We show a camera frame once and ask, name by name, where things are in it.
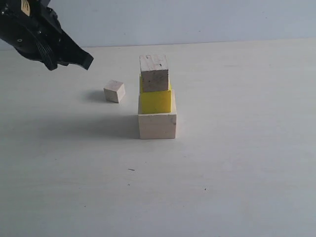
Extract large wooden cube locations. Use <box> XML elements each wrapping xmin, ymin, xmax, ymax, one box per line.
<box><xmin>138</xmin><ymin>89</ymin><xmax>177</xmax><ymax>139</ymax></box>

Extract yellow cube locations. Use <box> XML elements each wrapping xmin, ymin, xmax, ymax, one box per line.
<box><xmin>139</xmin><ymin>74</ymin><xmax>172</xmax><ymax>114</ymax></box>

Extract small wooden cube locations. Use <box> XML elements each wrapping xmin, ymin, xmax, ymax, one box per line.
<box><xmin>104</xmin><ymin>80</ymin><xmax>125</xmax><ymax>103</ymax></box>

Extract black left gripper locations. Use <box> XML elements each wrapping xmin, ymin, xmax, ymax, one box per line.
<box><xmin>0</xmin><ymin>0</ymin><xmax>94</xmax><ymax>71</ymax></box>

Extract medium wooden cube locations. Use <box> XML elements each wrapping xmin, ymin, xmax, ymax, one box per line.
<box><xmin>139</xmin><ymin>54</ymin><xmax>169</xmax><ymax>92</ymax></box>

